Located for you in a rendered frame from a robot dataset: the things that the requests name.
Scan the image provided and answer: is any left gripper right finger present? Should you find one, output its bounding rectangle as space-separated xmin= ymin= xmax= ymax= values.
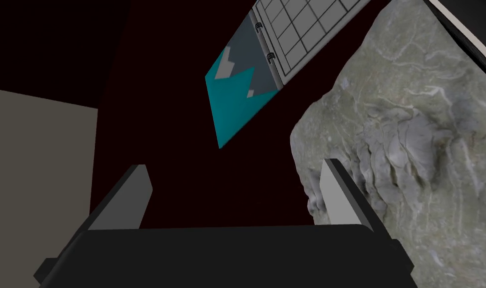
xmin=314 ymin=158 xmax=392 ymax=241

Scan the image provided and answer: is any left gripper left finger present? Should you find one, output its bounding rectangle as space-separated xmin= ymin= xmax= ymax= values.
xmin=79 ymin=163 xmax=153 ymax=231

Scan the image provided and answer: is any grey rough stone object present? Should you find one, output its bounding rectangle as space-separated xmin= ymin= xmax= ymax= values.
xmin=289 ymin=0 xmax=486 ymax=288

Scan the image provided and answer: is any black and white framed object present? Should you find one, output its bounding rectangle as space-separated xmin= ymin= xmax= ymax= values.
xmin=424 ymin=0 xmax=486 ymax=87

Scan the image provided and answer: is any wall calendar with teal picture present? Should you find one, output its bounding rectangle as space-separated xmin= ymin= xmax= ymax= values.
xmin=204 ymin=0 xmax=373 ymax=150

